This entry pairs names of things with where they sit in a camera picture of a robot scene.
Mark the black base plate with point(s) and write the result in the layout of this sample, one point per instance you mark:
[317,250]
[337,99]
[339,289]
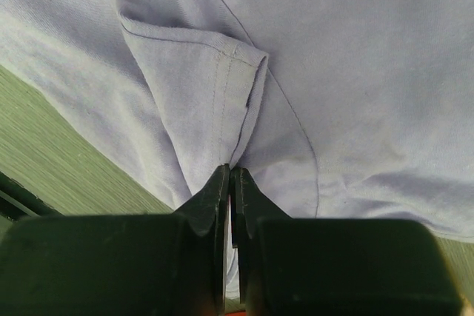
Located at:
[17,202]

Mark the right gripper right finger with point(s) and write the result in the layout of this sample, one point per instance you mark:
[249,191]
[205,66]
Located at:
[315,266]

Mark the purple t shirt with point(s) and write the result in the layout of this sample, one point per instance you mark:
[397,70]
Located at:
[338,108]

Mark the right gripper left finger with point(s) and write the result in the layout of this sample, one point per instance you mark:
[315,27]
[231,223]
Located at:
[165,264]

